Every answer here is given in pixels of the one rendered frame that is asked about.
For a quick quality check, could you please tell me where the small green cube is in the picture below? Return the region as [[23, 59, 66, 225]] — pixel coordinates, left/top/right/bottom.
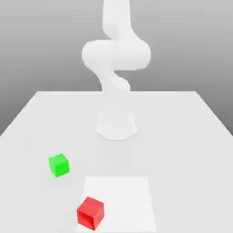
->
[[48, 153, 70, 178]]

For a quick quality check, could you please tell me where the small red cube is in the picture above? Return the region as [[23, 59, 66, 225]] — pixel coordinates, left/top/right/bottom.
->
[[76, 196, 105, 231]]

